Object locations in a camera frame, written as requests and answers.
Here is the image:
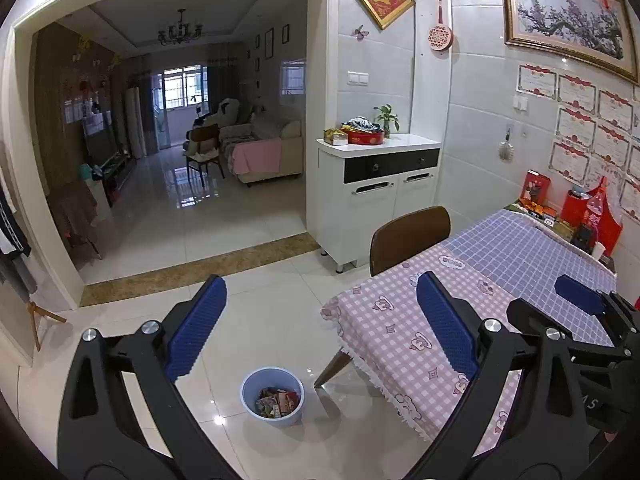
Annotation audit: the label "dark cloth bundle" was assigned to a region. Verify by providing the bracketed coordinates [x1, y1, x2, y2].
[342, 117, 384, 133]

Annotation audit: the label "dark wooden chair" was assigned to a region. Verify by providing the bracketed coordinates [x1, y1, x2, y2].
[185, 124, 225, 187]

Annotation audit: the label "pink blanket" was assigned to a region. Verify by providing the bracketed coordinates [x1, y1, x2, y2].
[231, 139, 284, 175]

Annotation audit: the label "red gift box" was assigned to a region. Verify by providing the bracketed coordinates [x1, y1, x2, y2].
[521, 170, 552, 207]

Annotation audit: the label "beige sofa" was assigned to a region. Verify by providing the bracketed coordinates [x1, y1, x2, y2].
[219, 119, 305, 189]

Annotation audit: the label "framed plum blossom painting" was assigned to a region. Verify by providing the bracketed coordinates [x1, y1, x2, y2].
[501, 0, 640, 85]

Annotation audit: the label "wooden table leg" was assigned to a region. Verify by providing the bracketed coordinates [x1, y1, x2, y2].
[313, 349, 352, 389]

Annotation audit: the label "flat screen television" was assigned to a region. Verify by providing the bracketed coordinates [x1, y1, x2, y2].
[82, 114, 122, 162]

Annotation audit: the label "pile of wrappers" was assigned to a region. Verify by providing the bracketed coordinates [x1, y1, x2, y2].
[255, 387, 301, 418]

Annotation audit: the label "small potted plant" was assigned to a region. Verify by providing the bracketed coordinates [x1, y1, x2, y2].
[373, 104, 400, 137]

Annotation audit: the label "pink checked tablecloth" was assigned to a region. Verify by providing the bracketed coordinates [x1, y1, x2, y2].
[320, 247, 531, 456]

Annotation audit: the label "white standing air conditioner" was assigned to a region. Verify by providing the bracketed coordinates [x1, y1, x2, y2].
[125, 87, 147, 159]

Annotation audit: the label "red paper bag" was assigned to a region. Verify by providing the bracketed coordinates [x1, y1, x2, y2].
[561, 176, 624, 257]

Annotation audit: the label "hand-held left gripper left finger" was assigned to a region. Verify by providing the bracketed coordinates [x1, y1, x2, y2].
[57, 275, 241, 480]

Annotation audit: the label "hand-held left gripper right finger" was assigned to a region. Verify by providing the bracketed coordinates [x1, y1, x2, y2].
[405, 271, 591, 480]

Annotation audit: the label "group of wall certificates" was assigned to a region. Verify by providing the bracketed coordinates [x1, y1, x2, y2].
[516, 62, 640, 226]

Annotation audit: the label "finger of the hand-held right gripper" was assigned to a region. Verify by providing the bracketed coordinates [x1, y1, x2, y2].
[555, 275, 640, 333]
[506, 299, 631, 361]

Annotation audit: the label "blue plastic bin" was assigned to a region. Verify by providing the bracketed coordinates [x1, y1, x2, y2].
[241, 367, 305, 427]

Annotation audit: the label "pink round hanging ornament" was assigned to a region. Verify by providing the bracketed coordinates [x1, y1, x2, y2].
[427, 0, 454, 53]

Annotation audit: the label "clear plastic bottle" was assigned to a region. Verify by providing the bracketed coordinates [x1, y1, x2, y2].
[581, 194, 609, 242]

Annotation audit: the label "white sideboard cabinet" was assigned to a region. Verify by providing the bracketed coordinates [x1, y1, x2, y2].
[315, 132, 443, 274]

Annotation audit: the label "black chandelier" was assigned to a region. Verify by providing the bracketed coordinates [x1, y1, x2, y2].
[157, 8, 204, 45]

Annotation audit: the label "hanging dark clothes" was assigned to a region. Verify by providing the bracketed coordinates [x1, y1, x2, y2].
[0, 140, 39, 303]

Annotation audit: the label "brown cloth covered table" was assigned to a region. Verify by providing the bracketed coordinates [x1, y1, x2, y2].
[49, 181, 104, 262]

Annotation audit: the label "brown wooden chair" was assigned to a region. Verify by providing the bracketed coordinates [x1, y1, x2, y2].
[369, 205, 452, 277]

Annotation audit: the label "red round tin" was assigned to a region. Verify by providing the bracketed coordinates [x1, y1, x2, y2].
[347, 130, 386, 146]

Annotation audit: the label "wooden hanger stand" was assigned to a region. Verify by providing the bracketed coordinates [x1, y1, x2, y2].
[26, 301, 67, 352]

